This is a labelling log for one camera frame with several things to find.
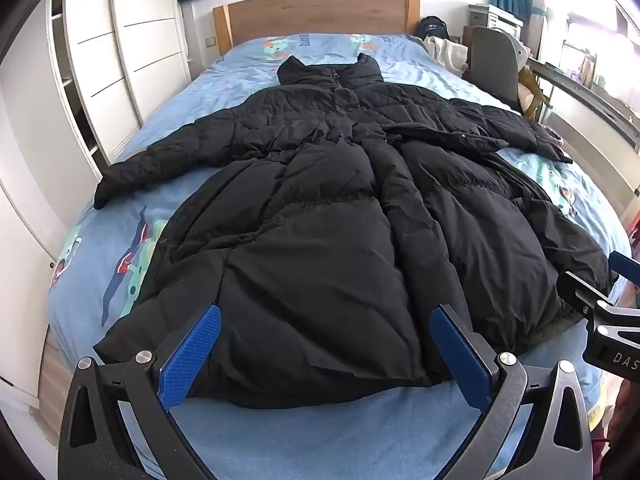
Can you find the grey chair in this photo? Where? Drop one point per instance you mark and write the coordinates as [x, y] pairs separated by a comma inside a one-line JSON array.
[[495, 65]]

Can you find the mustard cloth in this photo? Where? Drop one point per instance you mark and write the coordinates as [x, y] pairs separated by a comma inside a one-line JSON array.
[[530, 95]]

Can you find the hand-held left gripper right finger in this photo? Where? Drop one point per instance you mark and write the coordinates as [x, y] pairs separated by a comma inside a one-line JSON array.
[[460, 355]]

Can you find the wooden headboard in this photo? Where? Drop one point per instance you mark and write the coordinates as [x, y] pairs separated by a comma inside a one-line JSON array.
[[320, 15]]

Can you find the desk with metal edge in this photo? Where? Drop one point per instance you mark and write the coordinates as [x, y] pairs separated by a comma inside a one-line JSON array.
[[590, 100]]

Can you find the dark backpack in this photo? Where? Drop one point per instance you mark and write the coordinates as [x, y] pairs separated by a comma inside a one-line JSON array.
[[432, 27]]

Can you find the bed with blue printed cover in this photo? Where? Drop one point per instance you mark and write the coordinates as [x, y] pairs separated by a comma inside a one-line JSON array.
[[225, 80]]

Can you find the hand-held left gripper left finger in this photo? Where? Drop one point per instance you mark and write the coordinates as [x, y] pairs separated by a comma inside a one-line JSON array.
[[192, 355]]

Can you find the white wardrobe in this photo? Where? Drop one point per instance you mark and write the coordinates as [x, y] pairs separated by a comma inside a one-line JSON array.
[[100, 35]]

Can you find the white printer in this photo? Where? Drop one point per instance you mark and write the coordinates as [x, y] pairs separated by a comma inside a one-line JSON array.
[[495, 17]]

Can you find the black puffer coat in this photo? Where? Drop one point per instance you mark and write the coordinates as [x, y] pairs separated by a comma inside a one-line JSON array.
[[325, 210]]

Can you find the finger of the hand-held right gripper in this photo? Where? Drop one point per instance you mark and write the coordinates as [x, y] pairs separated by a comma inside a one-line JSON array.
[[626, 270], [580, 290]]

